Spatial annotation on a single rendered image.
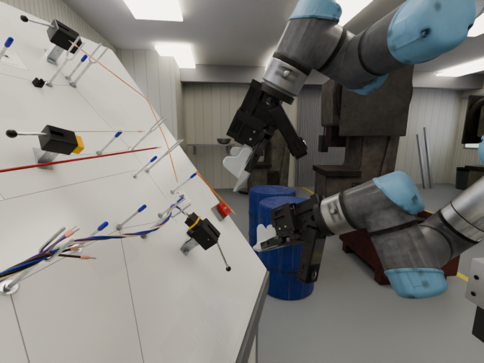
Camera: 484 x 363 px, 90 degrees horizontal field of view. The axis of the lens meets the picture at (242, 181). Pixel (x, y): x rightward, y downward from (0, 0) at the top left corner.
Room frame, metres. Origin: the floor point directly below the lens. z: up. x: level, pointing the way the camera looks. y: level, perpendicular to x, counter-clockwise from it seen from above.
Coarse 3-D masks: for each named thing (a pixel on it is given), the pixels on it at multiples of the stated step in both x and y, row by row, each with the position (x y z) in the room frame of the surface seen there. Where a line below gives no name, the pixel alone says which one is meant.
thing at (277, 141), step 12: (276, 132) 5.55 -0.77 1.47; (276, 144) 5.55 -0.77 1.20; (264, 156) 5.98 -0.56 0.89; (276, 156) 5.55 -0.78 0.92; (288, 156) 5.62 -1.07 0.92; (264, 168) 5.49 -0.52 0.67; (276, 168) 5.55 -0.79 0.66; (288, 168) 5.62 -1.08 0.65; (252, 180) 5.48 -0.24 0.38; (264, 180) 5.49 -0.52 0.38; (276, 180) 5.54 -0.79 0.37; (240, 192) 5.64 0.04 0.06
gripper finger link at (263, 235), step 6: (258, 228) 0.56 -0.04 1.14; (264, 228) 0.54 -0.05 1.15; (258, 234) 0.55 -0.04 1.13; (264, 234) 0.54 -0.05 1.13; (270, 234) 0.52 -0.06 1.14; (276, 234) 0.51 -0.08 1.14; (258, 240) 0.55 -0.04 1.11; (264, 240) 0.53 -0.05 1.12; (258, 246) 0.53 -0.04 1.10; (270, 246) 0.50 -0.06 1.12; (276, 246) 0.52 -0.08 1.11
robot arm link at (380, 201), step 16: (384, 176) 0.40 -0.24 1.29; (400, 176) 0.38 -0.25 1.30; (352, 192) 0.42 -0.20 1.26; (368, 192) 0.40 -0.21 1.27; (384, 192) 0.38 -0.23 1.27; (400, 192) 0.36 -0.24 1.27; (416, 192) 0.38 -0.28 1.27; (352, 208) 0.40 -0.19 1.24; (368, 208) 0.39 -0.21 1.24; (384, 208) 0.37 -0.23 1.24; (400, 208) 0.36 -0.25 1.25; (416, 208) 0.36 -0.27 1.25; (352, 224) 0.41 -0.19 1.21; (368, 224) 0.39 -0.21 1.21; (384, 224) 0.37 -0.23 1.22; (400, 224) 0.36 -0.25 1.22
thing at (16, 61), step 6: (0, 48) 0.55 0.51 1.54; (6, 54) 0.56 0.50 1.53; (12, 54) 0.57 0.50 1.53; (0, 60) 0.53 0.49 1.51; (6, 60) 0.54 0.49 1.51; (12, 60) 0.56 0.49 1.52; (18, 60) 0.57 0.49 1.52; (12, 66) 0.55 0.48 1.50; (18, 66) 0.56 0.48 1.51; (24, 66) 0.57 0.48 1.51
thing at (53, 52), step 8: (24, 16) 0.59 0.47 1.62; (48, 24) 0.62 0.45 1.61; (56, 24) 0.62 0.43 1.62; (64, 24) 0.65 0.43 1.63; (48, 32) 0.63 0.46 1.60; (56, 32) 0.62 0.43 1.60; (64, 32) 0.63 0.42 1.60; (72, 32) 0.66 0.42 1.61; (56, 40) 0.63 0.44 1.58; (64, 40) 0.64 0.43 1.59; (72, 40) 0.65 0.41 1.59; (80, 40) 0.66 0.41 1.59; (48, 48) 0.66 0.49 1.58; (56, 48) 0.65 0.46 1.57; (64, 48) 0.65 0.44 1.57; (72, 48) 0.66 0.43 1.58; (48, 56) 0.65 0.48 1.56; (56, 56) 0.66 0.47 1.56; (56, 64) 0.67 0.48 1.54
